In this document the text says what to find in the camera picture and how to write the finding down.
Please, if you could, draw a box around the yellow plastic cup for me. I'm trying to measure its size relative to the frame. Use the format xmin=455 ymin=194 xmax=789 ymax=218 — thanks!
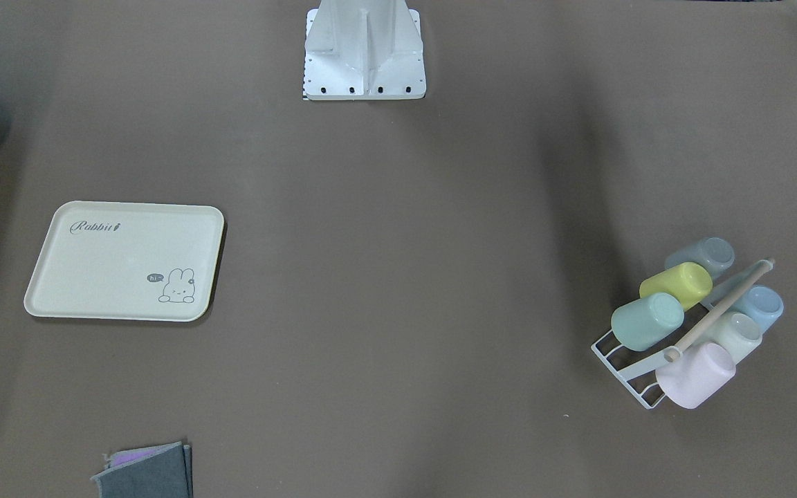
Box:
xmin=639 ymin=262 xmax=713 ymax=310

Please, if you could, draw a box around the grey plastic cup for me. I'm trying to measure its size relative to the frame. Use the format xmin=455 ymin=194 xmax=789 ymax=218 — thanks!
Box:
xmin=664 ymin=237 xmax=735 ymax=281

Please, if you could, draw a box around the green plastic cup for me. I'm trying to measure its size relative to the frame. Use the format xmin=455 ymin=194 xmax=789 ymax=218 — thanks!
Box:
xmin=611 ymin=291 xmax=684 ymax=352

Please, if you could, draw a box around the wooden rack handle rod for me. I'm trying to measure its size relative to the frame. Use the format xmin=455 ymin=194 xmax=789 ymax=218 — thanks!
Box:
xmin=661 ymin=257 xmax=776 ymax=363

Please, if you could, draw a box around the white wire cup rack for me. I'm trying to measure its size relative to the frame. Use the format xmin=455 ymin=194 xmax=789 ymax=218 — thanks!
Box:
xmin=591 ymin=263 xmax=773 ymax=411

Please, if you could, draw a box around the cream rabbit print tray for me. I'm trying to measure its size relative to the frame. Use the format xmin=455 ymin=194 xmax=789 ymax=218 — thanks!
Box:
xmin=24 ymin=201 xmax=226 ymax=322

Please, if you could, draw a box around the white plastic cup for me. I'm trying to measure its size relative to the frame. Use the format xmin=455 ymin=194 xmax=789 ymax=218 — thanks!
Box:
xmin=708 ymin=311 xmax=763 ymax=365

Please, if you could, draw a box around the light blue plastic cup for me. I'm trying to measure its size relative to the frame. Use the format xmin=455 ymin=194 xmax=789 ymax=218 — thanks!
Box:
xmin=729 ymin=286 xmax=785 ymax=334

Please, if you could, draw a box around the grey folded cloth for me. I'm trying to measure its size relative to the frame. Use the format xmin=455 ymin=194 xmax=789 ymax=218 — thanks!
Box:
xmin=91 ymin=441 xmax=194 ymax=497

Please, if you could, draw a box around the pink plastic cup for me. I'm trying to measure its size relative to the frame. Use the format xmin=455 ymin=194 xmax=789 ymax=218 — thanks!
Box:
xmin=655 ymin=342 xmax=737 ymax=409

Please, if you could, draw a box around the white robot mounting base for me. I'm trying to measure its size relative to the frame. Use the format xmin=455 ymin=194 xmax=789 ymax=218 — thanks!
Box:
xmin=302 ymin=1 xmax=427 ymax=101

